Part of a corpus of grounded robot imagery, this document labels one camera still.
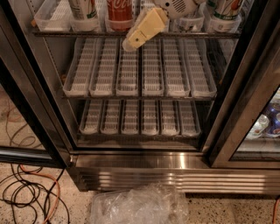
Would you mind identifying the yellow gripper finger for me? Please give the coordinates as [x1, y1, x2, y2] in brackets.
[122, 7, 168, 52]

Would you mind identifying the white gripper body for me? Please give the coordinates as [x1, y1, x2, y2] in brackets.
[152, 0, 206, 19]

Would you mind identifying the red coke can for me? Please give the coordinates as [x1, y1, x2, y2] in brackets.
[107, 0, 133, 32]

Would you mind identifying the top shelf tray centre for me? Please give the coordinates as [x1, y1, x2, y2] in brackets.
[140, 0, 170, 32]

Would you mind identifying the white green can right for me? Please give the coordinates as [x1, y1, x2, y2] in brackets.
[213, 0, 244, 21]

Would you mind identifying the stainless steel display fridge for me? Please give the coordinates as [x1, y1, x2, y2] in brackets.
[0, 0, 280, 196]

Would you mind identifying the top shelf tray far left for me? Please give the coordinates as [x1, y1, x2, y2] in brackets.
[34, 0, 72, 32]

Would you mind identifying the blue can behind glass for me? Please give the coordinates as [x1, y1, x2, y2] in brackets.
[264, 102, 280, 137]

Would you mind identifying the white can behind glass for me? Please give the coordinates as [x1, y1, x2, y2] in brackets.
[246, 115, 270, 139]

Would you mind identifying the open fridge glass door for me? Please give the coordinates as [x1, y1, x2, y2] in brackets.
[0, 27, 71, 168]

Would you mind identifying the clear plastic bag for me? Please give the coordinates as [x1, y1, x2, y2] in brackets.
[90, 184, 188, 224]

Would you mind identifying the orange cable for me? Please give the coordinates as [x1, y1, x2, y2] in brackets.
[17, 164, 61, 224]

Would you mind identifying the black cable bundle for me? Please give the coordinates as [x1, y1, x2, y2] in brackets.
[0, 163, 71, 224]

